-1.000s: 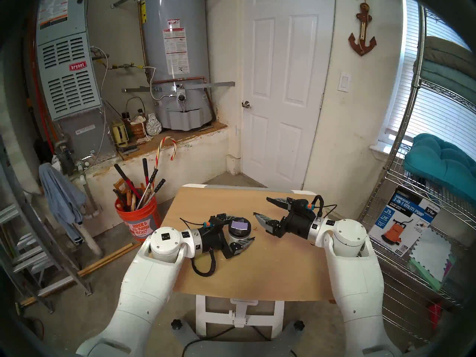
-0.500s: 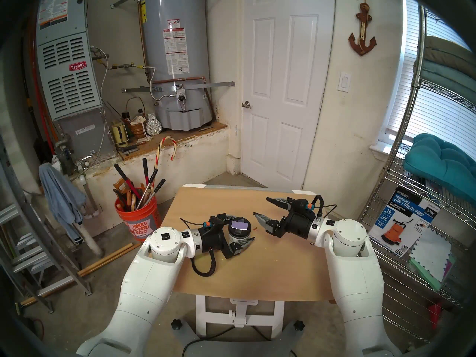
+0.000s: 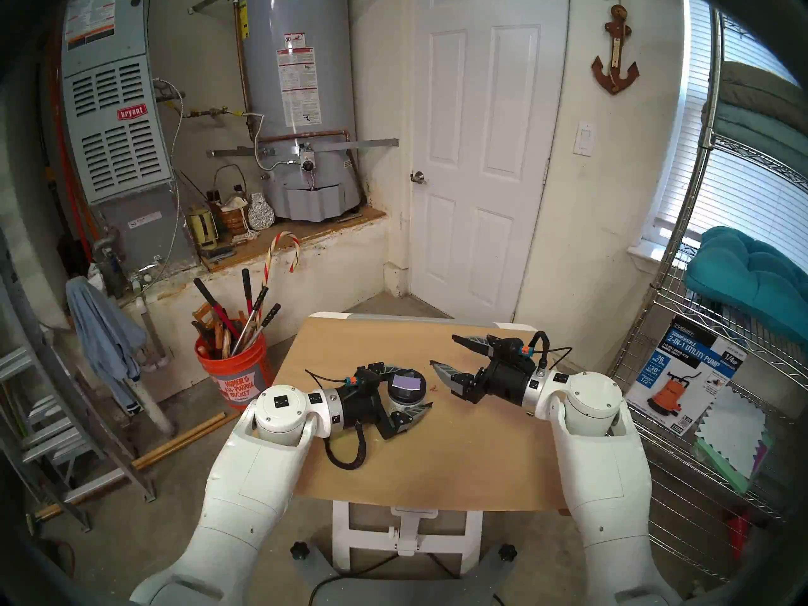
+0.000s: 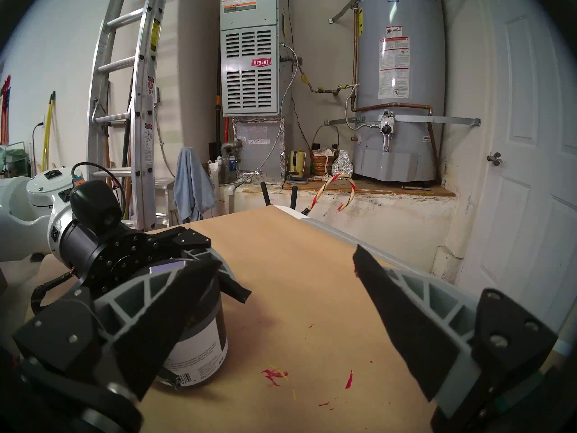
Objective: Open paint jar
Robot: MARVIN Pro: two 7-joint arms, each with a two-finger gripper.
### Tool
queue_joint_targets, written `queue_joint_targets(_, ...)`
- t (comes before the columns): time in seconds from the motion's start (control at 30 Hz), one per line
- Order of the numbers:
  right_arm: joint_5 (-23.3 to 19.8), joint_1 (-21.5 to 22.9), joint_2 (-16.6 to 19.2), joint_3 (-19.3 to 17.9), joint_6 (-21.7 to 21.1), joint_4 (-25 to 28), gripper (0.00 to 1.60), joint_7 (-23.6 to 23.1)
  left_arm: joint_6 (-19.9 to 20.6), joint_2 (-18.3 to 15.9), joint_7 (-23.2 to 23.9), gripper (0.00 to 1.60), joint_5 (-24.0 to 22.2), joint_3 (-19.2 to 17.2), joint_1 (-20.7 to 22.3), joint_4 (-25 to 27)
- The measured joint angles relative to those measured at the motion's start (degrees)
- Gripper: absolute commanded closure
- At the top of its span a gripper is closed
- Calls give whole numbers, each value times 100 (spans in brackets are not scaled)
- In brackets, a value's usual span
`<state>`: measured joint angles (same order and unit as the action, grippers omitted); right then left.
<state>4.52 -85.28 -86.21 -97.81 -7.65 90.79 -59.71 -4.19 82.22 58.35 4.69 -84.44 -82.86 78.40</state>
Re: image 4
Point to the crumpled aluminium foil lump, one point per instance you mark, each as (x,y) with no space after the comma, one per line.
(342,166)

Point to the grey water heater tank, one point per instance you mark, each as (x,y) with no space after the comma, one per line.
(423,53)

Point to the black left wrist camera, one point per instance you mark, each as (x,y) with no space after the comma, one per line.
(94,206)

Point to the white panel door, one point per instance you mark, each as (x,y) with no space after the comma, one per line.
(532,211)

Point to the silver door knob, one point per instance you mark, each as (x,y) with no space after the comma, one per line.
(495,158)

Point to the grey Bryant furnace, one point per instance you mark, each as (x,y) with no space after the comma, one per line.
(250,94)

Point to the white paint jar black lid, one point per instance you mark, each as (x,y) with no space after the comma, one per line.
(198,346)

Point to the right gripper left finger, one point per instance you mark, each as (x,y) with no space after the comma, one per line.
(157,324)

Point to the red striped flag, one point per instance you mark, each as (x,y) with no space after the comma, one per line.
(4,107)

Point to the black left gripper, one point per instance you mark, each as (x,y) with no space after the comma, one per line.
(117,256)

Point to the aluminium ladder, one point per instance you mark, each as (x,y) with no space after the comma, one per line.
(144,121)

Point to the blue hanging cloth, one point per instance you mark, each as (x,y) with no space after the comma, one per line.
(194,184)

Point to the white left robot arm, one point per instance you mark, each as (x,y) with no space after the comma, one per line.
(22,211)

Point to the yellow plastic jug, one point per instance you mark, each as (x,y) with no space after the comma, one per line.
(296,163)

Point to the red white candy cane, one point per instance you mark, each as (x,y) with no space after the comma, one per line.
(321,193)

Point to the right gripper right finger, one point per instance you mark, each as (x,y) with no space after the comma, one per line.
(405,324)

